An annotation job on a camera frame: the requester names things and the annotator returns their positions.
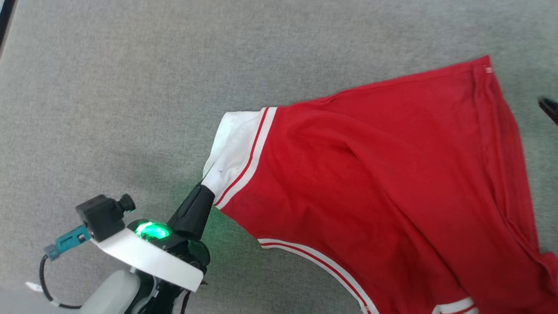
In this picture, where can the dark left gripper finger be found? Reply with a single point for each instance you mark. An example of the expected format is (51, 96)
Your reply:
(202, 209)
(185, 218)

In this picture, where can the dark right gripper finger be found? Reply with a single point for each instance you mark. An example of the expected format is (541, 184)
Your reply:
(550, 109)

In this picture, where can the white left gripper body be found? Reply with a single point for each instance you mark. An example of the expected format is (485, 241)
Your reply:
(148, 257)

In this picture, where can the red and white garment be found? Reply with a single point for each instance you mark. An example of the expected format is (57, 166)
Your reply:
(392, 183)

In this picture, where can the black background object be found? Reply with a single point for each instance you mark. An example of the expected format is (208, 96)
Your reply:
(5, 17)

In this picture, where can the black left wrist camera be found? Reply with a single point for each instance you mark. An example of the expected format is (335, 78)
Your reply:
(102, 216)

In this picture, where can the teal left camera connector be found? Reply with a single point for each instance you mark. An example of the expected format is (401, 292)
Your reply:
(67, 243)

